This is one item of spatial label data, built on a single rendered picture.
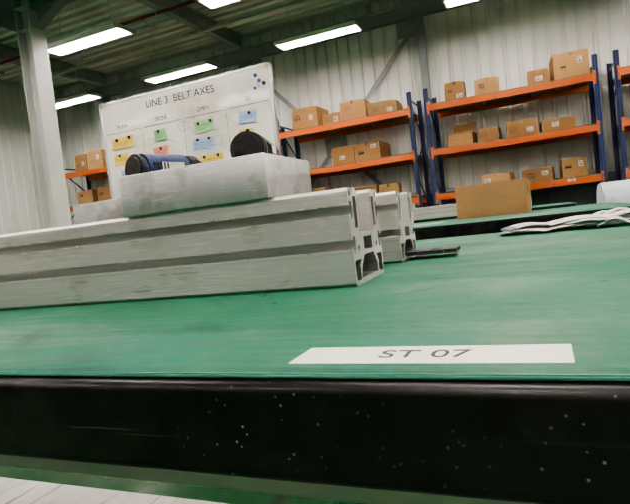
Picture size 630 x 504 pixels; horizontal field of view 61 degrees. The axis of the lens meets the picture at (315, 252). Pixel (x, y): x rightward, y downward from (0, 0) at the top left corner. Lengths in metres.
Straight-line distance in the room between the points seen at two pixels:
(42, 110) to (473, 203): 7.68
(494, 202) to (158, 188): 2.11
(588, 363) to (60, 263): 0.53
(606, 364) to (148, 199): 0.44
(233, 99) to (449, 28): 8.08
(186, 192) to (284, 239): 0.11
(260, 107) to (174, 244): 3.31
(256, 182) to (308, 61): 11.82
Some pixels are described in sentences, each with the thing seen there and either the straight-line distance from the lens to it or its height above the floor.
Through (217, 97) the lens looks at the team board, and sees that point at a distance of 4.00.
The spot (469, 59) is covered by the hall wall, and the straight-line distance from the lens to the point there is 11.36.
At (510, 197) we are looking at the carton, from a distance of 2.53.
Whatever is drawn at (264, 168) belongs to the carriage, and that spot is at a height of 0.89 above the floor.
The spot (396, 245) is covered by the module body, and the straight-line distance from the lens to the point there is 0.64.
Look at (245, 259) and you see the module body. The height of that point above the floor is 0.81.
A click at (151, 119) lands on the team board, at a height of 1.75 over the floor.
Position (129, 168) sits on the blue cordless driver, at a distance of 1.03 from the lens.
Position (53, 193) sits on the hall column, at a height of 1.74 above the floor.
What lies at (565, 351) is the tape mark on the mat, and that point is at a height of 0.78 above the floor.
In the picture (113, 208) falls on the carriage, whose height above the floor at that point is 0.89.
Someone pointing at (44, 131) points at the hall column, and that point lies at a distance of 9.25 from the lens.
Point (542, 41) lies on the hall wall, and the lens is 11.33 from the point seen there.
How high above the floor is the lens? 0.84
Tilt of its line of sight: 3 degrees down
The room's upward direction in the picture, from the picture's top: 7 degrees counter-clockwise
